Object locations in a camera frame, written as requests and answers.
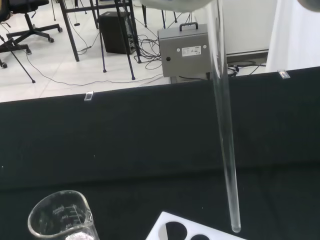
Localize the dark metal stand legs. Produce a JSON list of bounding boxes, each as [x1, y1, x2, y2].
[[96, 0, 137, 81]]

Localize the black computer tower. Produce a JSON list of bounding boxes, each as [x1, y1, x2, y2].
[[98, 11, 139, 55]]

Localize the tangled black floor cables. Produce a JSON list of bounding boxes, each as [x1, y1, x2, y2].
[[136, 27, 166, 71]]

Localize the black office chair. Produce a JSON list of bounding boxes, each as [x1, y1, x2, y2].
[[0, 0, 64, 69]]

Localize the black tripod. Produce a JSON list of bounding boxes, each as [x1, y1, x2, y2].
[[0, 34, 36, 84]]

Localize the pale board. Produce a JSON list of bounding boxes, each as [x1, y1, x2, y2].
[[265, 0, 320, 74]]

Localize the grey metal control box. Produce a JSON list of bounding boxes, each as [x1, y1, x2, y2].
[[157, 22, 214, 79]]

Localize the black metal table frame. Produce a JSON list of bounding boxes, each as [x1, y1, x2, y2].
[[58, 0, 101, 63]]

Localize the clear glass beaker with water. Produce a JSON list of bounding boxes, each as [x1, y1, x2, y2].
[[27, 189, 100, 240]]

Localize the white test tube rack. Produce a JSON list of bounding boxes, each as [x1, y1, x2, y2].
[[145, 211, 254, 240]]

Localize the black bench cloth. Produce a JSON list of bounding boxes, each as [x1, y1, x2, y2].
[[0, 65, 320, 240]]

